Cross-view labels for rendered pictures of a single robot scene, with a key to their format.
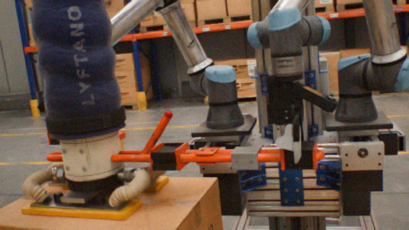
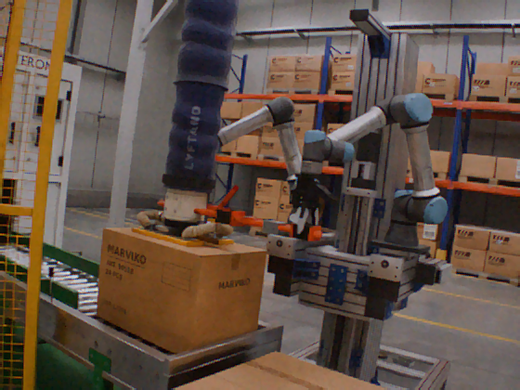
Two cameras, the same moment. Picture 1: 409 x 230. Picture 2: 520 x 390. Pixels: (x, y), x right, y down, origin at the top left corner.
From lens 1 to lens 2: 0.90 m
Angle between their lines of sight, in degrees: 19
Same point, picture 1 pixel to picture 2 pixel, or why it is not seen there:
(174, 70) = not seen: hidden behind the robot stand
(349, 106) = (393, 229)
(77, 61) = (189, 140)
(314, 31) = (335, 150)
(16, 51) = not seen: hidden behind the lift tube
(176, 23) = (284, 138)
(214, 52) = not seen: hidden behind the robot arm
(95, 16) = (209, 115)
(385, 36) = (419, 175)
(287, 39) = (310, 149)
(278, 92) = (301, 185)
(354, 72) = (401, 202)
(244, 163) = (269, 228)
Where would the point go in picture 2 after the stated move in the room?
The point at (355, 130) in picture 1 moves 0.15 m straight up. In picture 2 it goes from (390, 248) to (395, 213)
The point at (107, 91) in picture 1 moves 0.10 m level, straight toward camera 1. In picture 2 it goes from (203, 163) to (198, 162)
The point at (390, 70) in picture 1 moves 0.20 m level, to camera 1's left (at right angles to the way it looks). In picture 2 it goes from (421, 203) to (371, 197)
